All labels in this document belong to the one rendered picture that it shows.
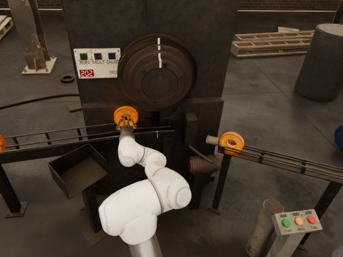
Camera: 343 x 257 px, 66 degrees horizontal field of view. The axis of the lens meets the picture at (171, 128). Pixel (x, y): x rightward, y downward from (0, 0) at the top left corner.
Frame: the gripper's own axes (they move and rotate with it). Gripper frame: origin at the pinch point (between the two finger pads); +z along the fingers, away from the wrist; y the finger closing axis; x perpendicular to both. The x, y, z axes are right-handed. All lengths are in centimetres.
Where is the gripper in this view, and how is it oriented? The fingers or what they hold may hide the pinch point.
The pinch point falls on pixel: (125, 114)
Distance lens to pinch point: 173.1
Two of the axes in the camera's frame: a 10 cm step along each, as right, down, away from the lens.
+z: -1.6, -6.5, 7.4
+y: 9.9, -0.7, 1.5
